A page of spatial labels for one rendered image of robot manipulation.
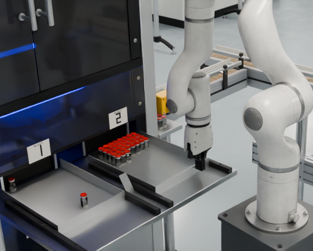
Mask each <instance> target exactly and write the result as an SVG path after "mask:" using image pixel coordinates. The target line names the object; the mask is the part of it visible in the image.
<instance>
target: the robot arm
mask: <svg viewBox="0 0 313 251"><path fill-rule="evenodd" d="M272 3H273V0H244V3H243V7H242V10H241V12H240V14H239V18H238V29H239V33H240V36H241V40H242V43H243V46H244V48H245V51H246V53H247V56H248V57H249V59H250V61H251V62H252V64H253V65H254V66H255V67H257V68H258V69H260V70H261V71H263V72H264V73H265V74H266V75H267V76H268V78H269V79H270V81H271V83H272V87H270V88H268V89H266V90H263V91H261V92H259V93H257V94H255V95H254V96H252V97H251V98H250V99H249V100H248V101H247V102H246V104H245V106H244V109H243V114H242V120H243V125H244V127H245V129H246V130H247V131H248V132H249V134H250V135H251V136H252V137H253V139H254V140H255V142H256V144H257V147H258V170H257V200H256V201H254V202H252V203H250V204H249V205H248V206H247V208H246V210H245V219H246V221H247V222H248V224H249V225H250V226H252V227H254V228H255V229H257V230H259V231H262V232H265V233H270V234H280V235H281V234H290V233H294V232H297V231H299V230H301V229H302V228H304V227H305V226H306V224H307V223H308V219H309V215H308V212H307V210H306V209H305V208H304V207H303V206H302V205H301V204H299V203H298V185H299V166H300V148H299V146H298V144H297V142H296V141H295V140H294V139H292V138H290V137H288V136H284V132H285V129H286V128H287V127H289V126H291V125H293V124H295V123H297V122H299V121H301V120H303V119H304V118H306V117H307V116H308V115H309V114H310V113H311V112H312V110H313V90H312V88H311V86H310V84H309V82H308V81H307V79H306V78H305V76H304V75H303V74H302V73H301V71H300V70H299V69H298V68H297V66H296V65H295V64H294V63H293V62H292V61H291V59H290V58H289V57H288V55H287V54H286V52H285V50H284V49H283V46H282V44H281V41H280V38H279V35H278V31H277V28H276V25H275V21H274V17H273V9H272ZM214 10H215V0H184V49H183V52H182V53H181V54H180V56H179V57H178V58H177V60H176V61H175V63H174V64H173V66H172V68H171V70H170V72H169V75H168V78H167V86H166V103H167V107H168V110H169V112H170V113H171V114H173V115H175V116H181V115H184V114H185V121H186V122H187V125H185V130H184V152H188V156H187V158H189V159H195V168H196V169H197V170H200V171H203V170H205V158H206V154H207V152H208V151H209V150H210V149H211V147H212V146H213V132H212V125H211V99H210V76H209V75H208V74H207V73H204V72H196V70H197V69H198V68H199V67H200V66H201V65H202V64H204V63H205V62H206V61H207V60H208V59H209V58H210V57H211V55H212V50H213V33H214Z"/></svg>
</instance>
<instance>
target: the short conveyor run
mask: <svg viewBox="0 0 313 251"><path fill-rule="evenodd" d="M230 62H231V58H229V59H226V60H224V61H221V62H219V63H216V64H214V65H211V66H209V67H205V63H204V64H202V65H201V66H200V70H199V71H197V72H204V73H207V74H208V75H209V76H210V99H211V103H213V102H216V101H218V100H220V99H222V98H224V97H227V96H229V95H231V94H233V93H235V92H238V91H240V90H242V89H244V88H247V69H244V68H243V69H239V68H236V67H237V66H240V65H242V61H238V62H236V63H233V64H231V65H228V63H230ZM166 86H167V83H166V84H163V85H161V86H158V87H156V91H157V90H159V89H165V90H166ZM184 115H185V114H184ZM184 115H181V116H175V115H173V114H171V113H170V112H168V113H166V118H167V119H169V120H172V121H174V120H176V119H178V118H180V117H182V116H184Z"/></svg>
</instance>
